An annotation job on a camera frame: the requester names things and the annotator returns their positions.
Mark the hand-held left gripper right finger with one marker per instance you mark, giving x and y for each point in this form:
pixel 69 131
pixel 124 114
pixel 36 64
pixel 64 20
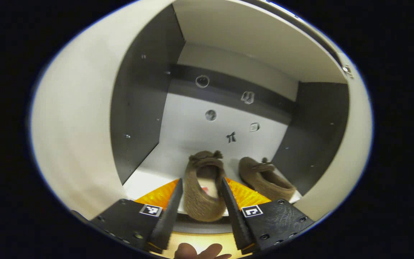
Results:
pixel 234 216

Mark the brown fuzzy shoe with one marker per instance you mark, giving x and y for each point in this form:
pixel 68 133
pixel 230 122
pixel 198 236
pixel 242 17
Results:
pixel 199 205
pixel 264 180

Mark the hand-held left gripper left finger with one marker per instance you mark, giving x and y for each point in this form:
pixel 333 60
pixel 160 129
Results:
pixel 169 219

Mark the white cabinet door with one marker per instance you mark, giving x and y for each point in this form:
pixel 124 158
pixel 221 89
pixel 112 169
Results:
pixel 354 144
pixel 77 126

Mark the white shoe cabinet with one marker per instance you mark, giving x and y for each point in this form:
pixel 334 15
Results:
pixel 185 118

